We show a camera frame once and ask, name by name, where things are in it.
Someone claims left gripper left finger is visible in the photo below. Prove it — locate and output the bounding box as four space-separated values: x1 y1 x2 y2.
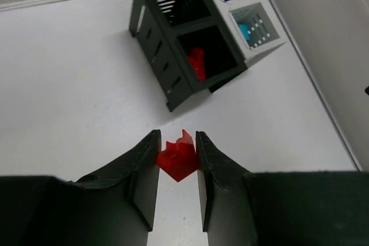
75 130 161 232

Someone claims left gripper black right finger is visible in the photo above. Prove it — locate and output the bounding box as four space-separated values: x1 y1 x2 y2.
195 131 255 232

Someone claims red lego slope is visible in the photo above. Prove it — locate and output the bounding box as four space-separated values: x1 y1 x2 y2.
187 47 206 81
156 129 198 182

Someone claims small cyan lego block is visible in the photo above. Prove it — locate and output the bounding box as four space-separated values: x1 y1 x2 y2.
238 24 250 41

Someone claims black slatted container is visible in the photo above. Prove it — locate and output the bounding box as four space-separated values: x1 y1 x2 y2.
129 0 247 111

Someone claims white slatted container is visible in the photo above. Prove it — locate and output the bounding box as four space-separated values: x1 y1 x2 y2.
214 0 287 67

